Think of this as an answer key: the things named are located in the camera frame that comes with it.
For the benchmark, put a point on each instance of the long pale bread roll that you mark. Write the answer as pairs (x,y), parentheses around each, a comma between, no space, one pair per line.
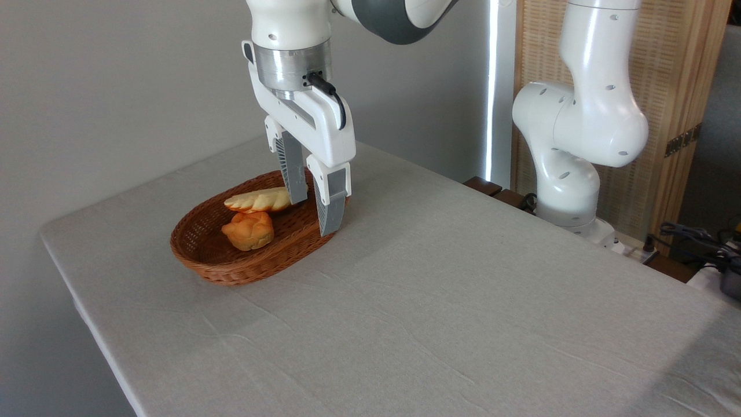
(257,200)

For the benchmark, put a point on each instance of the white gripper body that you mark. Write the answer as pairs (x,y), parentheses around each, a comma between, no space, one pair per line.
(324,136)

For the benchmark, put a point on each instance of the dark wooden block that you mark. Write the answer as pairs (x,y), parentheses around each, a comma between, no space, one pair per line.
(512,198)
(482,185)

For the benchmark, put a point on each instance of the brown wicker basket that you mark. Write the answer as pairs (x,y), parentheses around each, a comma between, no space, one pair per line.
(202,243)

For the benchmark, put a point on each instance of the grey tablecloth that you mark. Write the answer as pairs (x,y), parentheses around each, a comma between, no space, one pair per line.
(440,301)

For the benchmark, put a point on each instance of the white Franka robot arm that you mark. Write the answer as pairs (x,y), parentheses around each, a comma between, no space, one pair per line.
(584,116)

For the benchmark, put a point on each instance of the bamboo folding screen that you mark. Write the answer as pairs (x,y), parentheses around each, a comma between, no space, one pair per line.
(666,69)

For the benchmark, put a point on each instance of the white power strip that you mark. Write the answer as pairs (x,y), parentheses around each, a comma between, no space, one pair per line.
(634,249)

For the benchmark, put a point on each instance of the round orange bread bun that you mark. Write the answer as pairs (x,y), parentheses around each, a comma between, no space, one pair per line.
(249,230)

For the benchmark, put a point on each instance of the brass screen hinge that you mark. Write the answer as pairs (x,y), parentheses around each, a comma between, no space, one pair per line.
(683,140)

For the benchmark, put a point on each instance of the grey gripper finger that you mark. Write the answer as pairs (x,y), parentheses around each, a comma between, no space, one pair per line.
(292,174)
(331,202)

